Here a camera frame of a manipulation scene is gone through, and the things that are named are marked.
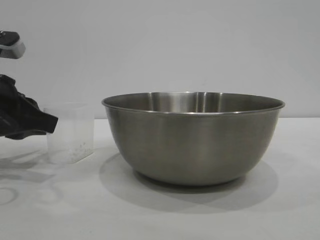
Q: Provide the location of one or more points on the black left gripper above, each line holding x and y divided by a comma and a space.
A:
10, 107

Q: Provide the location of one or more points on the translucent plastic measuring cup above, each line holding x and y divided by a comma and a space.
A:
75, 130

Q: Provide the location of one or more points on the stainless steel mixing bowl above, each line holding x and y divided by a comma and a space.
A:
195, 145

